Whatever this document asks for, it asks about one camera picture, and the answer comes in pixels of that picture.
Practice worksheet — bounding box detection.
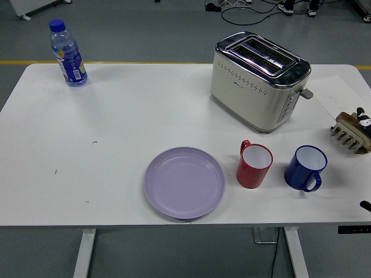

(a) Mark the black floor cable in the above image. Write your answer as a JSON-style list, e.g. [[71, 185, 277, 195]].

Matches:
[[221, 0, 279, 26]]

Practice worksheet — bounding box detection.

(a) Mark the red mug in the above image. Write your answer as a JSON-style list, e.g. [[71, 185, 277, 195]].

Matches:
[[236, 140, 274, 189]]

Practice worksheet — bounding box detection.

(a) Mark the brown bread slice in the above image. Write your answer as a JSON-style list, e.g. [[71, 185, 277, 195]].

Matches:
[[335, 111, 371, 156]]

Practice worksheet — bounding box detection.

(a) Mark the clear plastic bracket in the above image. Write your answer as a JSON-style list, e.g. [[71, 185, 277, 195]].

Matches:
[[251, 227, 279, 244]]

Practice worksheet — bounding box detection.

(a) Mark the purple plate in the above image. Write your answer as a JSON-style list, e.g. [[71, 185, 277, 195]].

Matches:
[[144, 146, 227, 220]]

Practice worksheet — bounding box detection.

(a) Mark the person's foot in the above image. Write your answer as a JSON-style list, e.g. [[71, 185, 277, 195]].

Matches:
[[307, 0, 321, 17], [277, 0, 294, 16]]

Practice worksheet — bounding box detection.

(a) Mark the white equipment base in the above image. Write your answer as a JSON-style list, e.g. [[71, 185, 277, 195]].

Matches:
[[352, 0, 371, 23]]

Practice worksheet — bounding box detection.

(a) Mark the cream and chrome toaster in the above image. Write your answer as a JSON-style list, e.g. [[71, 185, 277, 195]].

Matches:
[[210, 31, 312, 134]]

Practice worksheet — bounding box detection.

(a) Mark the black table control panel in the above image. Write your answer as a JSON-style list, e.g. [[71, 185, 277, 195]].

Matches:
[[337, 225, 371, 235]]

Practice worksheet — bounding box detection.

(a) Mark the white table leg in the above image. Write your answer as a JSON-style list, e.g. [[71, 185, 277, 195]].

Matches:
[[72, 228, 97, 278], [283, 227, 310, 278]]

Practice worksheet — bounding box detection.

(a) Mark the thin black cable under table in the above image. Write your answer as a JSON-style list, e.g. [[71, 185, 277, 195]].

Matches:
[[270, 228, 281, 278]]

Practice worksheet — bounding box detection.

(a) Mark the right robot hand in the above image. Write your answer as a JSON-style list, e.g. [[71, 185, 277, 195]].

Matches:
[[355, 107, 371, 129]]

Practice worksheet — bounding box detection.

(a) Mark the blue mug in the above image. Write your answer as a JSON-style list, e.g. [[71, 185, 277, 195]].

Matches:
[[283, 145, 328, 193]]

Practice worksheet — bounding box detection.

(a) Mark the white paper sheet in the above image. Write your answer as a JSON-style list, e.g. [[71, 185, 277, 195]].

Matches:
[[308, 75, 371, 120]]

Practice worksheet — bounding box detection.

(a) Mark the blue-capped plastic water bottle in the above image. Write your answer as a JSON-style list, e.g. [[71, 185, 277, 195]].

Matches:
[[48, 19, 89, 87]]

